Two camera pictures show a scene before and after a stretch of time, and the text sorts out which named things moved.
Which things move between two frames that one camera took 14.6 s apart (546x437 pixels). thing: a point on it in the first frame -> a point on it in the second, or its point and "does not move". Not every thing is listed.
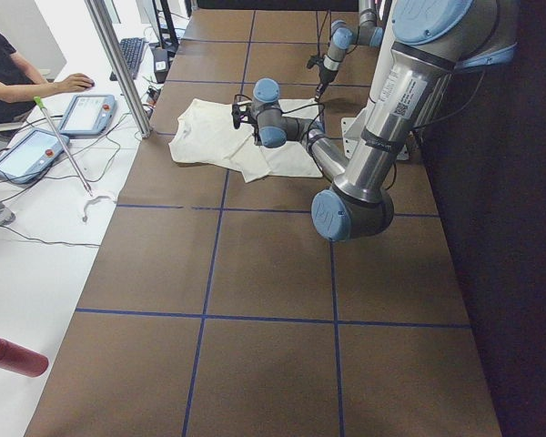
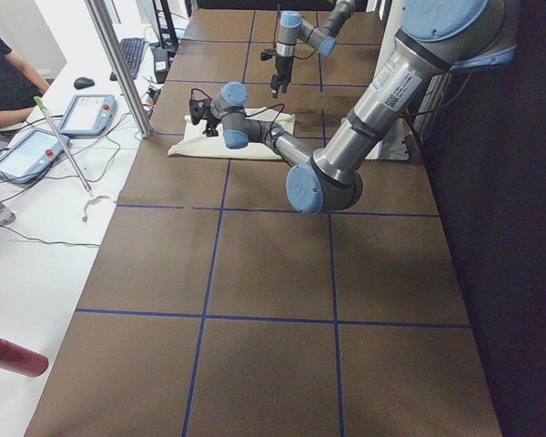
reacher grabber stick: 42,106 does not move
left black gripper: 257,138 -> 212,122
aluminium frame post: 112,49 does not move
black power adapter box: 161,65 does not move
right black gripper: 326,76 -> 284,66
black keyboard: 131,50 does not move
